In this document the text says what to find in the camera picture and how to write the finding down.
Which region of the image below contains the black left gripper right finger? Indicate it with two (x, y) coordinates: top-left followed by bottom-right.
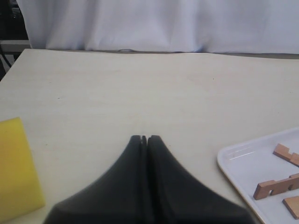
(147, 135), (254, 224)

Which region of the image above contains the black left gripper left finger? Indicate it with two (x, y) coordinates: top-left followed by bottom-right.
(44, 135), (150, 224)

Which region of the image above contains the wooden notched piece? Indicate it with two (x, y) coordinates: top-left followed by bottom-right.
(273, 144), (299, 167)
(282, 196), (299, 219)
(253, 174), (299, 200)

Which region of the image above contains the white plastic tray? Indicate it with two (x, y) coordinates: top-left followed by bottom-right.
(217, 128), (299, 224)

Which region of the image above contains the yellow sponge block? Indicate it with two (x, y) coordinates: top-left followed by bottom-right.
(0, 118), (45, 222)

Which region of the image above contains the white cloth backdrop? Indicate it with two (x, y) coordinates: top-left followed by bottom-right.
(18, 0), (299, 54)

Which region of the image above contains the dark shelf at left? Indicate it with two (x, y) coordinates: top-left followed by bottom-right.
(0, 0), (30, 78)

